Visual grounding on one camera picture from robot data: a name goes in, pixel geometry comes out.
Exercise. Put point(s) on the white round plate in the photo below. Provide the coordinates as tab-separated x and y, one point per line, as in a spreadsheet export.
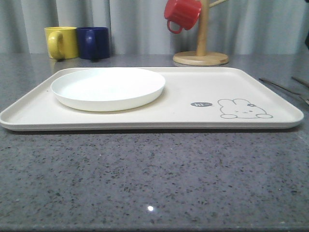
108	89

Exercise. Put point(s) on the silver metal fork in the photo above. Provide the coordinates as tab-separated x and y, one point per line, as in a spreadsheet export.
302	96

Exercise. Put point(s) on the silver metal chopsticks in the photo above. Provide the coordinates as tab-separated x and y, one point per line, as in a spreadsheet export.
301	81

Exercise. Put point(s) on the beige rabbit serving tray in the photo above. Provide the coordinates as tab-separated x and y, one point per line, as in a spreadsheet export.
193	98

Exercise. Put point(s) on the wooden mug tree stand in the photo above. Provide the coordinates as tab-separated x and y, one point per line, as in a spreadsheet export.
202	57

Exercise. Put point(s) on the grey curtain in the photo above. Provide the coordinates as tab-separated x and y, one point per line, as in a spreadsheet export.
138	26

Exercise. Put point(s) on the dark blue mug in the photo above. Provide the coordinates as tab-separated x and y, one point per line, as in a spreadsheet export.
93	42

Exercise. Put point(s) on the red ribbed mug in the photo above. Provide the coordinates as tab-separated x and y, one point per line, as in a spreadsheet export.
182	14

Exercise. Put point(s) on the yellow mug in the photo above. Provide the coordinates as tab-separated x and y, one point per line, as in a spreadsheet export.
61	42

